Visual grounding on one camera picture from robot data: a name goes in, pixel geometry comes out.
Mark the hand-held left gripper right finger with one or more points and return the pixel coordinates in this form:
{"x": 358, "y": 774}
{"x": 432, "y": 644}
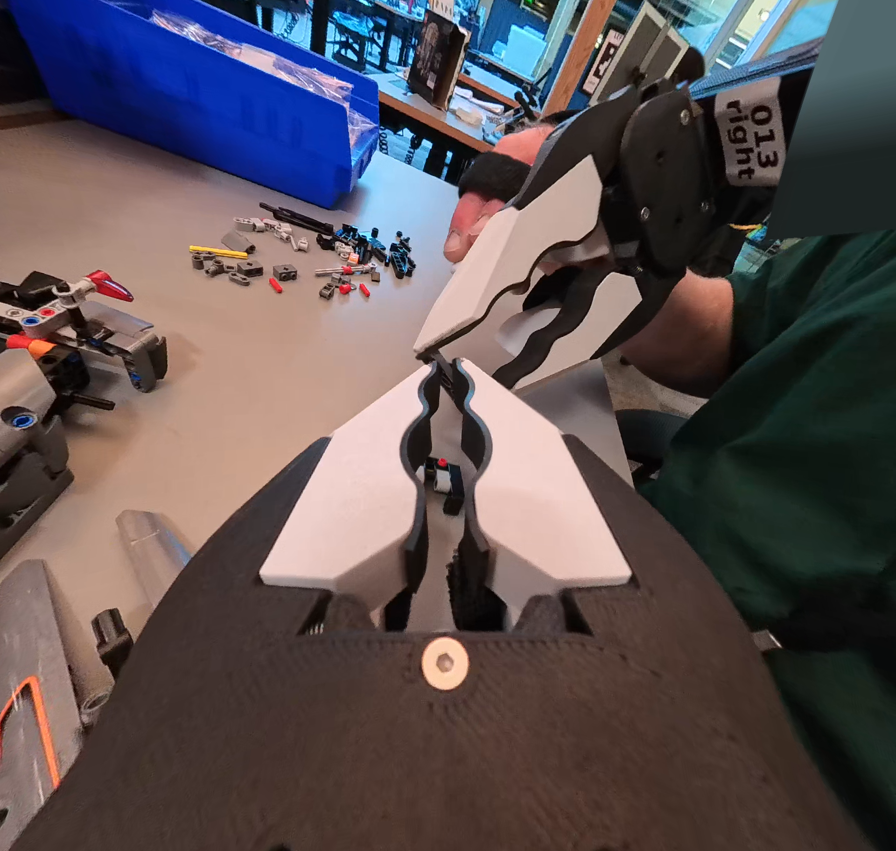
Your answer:
{"x": 553, "y": 508}

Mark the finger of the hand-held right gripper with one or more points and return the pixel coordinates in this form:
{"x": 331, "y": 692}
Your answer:
{"x": 602, "y": 319}
{"x": 518, "y": 249}

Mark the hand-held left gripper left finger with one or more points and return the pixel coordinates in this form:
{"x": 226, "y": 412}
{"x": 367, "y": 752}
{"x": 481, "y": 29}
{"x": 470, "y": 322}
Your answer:
{"x": 343, "y": 508}

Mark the black lego frame red pins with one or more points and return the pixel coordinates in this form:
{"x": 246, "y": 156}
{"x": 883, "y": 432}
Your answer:
{"x": 448, "y": 487}

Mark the person's right forearm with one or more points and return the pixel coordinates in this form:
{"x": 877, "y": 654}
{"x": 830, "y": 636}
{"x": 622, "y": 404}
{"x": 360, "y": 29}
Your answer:
{"x": 686, "y": 333}

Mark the grey pointed lego panel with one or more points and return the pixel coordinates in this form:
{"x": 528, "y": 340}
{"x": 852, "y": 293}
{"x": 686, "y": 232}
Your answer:
{"x": 35, "y": 627}
{"x": 150, "y": 550}

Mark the pile of loose lego pieces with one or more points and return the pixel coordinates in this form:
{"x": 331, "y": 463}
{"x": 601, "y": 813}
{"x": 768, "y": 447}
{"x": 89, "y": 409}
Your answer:
{"x": 285, "y": 272}

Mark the lego car model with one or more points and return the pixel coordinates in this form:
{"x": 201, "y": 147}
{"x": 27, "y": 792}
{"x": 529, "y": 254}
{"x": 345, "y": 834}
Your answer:
{"x": 42, "y": 389}

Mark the person's right hand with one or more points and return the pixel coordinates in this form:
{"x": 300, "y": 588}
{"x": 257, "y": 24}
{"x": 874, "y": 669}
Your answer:
{"x": 476, "y": 221}

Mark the black chair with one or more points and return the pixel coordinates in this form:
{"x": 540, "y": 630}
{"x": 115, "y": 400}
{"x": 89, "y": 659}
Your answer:
{"x": 651, "y": 438}

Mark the background desk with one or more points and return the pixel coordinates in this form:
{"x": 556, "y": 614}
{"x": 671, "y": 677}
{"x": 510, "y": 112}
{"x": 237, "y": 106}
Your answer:
{"x": 420, "y": 112}

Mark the brown cardboard box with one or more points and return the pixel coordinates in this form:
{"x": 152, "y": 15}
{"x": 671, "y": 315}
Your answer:
{"x": 434, "y": 60}

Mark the person in green shirt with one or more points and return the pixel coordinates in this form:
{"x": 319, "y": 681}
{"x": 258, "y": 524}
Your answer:
{"x": 805, "y": 445}

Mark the clear plastic bags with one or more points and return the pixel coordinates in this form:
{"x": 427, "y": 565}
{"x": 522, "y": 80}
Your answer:
{"x": 301, "y": 74}

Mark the blue plastic bin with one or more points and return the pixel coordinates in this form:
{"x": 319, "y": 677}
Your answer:
{"x": 175, "y": 109}

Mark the wooden post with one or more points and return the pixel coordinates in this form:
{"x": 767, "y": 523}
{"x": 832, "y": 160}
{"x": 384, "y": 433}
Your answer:
{"x": 595, "y": 18}

